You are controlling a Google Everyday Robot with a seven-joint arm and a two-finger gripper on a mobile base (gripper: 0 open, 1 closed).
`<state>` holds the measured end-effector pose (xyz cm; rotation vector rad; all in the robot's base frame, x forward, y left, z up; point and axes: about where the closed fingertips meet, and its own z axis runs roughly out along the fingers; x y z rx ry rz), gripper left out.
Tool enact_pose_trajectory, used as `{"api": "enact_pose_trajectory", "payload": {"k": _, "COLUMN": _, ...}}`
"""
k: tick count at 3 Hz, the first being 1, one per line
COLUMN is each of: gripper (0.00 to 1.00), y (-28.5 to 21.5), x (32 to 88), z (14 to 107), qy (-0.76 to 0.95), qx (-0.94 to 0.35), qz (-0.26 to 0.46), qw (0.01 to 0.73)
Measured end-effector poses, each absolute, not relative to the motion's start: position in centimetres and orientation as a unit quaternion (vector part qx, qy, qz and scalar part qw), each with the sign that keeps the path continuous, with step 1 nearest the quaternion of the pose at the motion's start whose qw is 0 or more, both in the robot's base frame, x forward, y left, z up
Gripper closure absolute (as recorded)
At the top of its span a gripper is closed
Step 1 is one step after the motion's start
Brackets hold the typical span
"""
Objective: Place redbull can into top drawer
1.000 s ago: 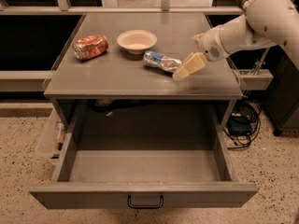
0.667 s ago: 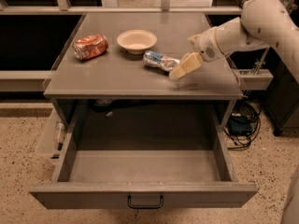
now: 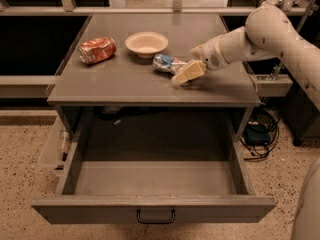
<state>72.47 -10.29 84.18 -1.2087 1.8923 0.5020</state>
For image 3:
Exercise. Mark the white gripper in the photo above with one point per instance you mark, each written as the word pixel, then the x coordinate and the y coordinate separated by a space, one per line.
pixel 209 56

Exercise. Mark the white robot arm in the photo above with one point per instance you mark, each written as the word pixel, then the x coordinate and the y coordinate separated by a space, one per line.
pixel 269 32

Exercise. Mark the grey metal drawer cabinet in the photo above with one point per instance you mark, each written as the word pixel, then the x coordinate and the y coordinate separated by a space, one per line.
pixel 128 80

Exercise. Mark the crushed orange soda can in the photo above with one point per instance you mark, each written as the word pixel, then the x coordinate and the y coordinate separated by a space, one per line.
pixel 96 50

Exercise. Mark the open grey top drawer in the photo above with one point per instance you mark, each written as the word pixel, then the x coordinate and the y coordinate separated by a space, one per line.
pixel 186 160

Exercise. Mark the white paper bowl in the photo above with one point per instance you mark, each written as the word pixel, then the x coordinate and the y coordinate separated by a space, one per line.
pixel 146 44

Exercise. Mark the blue box on floor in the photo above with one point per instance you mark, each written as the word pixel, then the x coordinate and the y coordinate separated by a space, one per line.
pixel 256 135

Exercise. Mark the black drawer handle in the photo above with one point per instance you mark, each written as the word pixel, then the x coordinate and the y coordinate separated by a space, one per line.
pixel 156 217

